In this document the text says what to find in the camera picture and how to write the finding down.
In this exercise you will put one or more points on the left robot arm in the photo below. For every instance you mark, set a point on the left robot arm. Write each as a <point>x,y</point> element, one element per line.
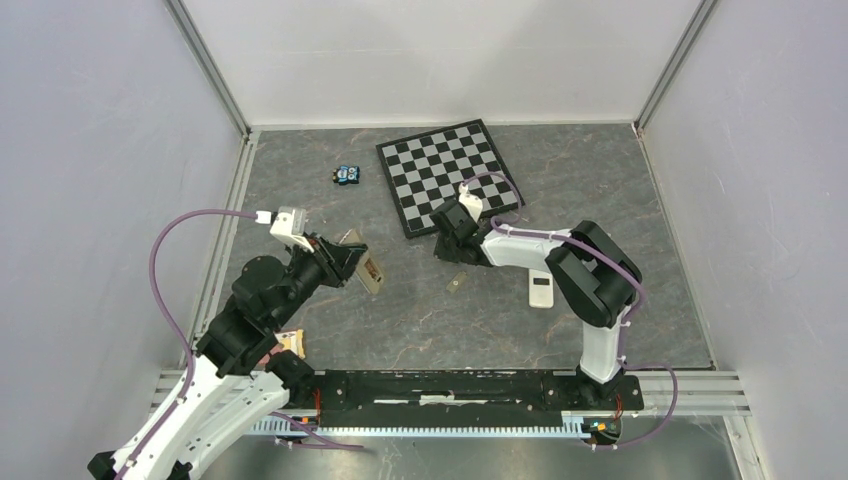
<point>235,379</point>

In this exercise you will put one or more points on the beige battery cover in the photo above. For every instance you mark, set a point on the beige battery cover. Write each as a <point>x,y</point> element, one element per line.
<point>456,282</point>

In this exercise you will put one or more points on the white cable duct strip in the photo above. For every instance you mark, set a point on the white cable duct strip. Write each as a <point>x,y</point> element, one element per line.
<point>571,427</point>

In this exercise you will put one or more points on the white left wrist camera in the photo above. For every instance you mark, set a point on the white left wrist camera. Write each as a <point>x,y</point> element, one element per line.
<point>287,225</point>

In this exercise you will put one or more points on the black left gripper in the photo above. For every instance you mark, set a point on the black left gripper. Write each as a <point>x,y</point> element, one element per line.
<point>335,258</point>

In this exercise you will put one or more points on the beige remote control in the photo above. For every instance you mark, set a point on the beige remote control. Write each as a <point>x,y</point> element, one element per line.
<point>369,272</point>

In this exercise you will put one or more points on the black white checkerboard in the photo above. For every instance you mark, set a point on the black white checkerboard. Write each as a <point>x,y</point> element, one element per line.
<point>425,169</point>

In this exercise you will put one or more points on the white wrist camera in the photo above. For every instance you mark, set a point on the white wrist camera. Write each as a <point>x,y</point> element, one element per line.
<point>287,225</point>
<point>472,203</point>

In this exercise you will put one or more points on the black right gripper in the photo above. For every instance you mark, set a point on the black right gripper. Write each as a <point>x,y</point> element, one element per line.
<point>442,252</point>

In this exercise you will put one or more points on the pink orange card box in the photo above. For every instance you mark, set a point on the pink orange card box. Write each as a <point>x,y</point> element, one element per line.
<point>291,340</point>

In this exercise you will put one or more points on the white remote control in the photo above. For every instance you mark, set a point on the white remote control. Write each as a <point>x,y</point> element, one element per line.
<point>540,289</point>

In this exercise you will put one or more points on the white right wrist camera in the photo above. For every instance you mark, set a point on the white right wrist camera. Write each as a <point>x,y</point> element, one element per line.
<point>472,203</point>

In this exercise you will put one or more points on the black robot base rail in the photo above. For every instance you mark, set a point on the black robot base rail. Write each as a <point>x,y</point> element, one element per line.
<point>458,398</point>

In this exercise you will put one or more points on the small blue owl toy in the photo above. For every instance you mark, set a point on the small blue owl toy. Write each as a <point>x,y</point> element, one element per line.
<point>346,175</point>

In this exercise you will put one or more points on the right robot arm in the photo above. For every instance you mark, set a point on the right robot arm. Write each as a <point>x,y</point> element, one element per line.
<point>599,282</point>

